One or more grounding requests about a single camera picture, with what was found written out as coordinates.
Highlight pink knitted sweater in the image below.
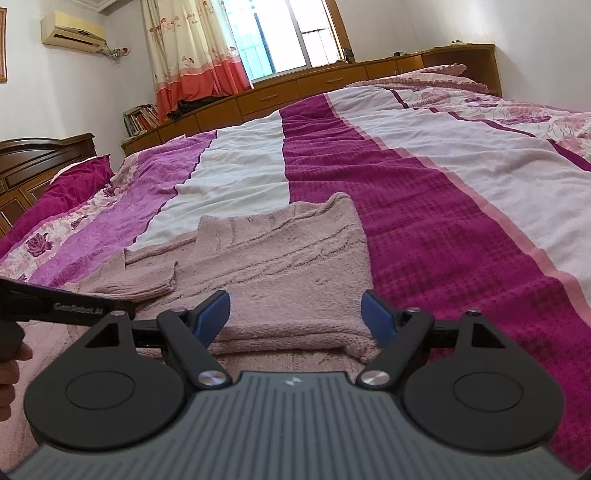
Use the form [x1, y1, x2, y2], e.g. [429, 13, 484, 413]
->
[0, 191, 393, 462]

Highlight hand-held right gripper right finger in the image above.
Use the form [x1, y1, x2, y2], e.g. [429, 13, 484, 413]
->
[357, 289, 507, 389]

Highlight striped floral bed blanket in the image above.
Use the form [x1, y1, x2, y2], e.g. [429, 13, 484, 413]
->
[0, 83, 591, 476]

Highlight window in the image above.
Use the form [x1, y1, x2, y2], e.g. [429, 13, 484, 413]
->
[222, 0, 352, 85]

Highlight wooden window cabinet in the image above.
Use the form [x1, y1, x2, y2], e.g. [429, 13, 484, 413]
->
[121, 44, 503, 158]

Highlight beige air conditioner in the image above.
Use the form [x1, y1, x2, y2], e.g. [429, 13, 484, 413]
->
[41, 10, 110, 59]

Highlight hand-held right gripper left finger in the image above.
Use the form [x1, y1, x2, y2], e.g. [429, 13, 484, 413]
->
[84, 290, 231, 389]

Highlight wooden headboard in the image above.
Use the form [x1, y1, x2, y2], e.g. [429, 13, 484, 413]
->
[0, 133, 98, 237]

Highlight row of books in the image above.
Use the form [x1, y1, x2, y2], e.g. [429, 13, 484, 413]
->
[122, 104, 160, 138]

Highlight magenta velvet pillow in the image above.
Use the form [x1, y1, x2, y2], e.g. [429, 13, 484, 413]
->
[0, 155, 114, 259]

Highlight floral orange curtain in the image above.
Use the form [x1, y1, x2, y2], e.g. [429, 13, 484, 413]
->
[141, 0, 253, 123]

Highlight pink knitted pillow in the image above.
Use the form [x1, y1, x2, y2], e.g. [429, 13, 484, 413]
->
[344, 64, 490, 96]

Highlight person's left hand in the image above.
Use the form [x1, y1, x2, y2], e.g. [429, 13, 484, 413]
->
[0, 347, 34, 422]

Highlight dark cloth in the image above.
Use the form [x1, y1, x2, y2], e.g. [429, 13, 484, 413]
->
[166, 95, 232, 122]

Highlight framed wall picture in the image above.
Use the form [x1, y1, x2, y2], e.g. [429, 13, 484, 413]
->
[0, 6, 9, 84]

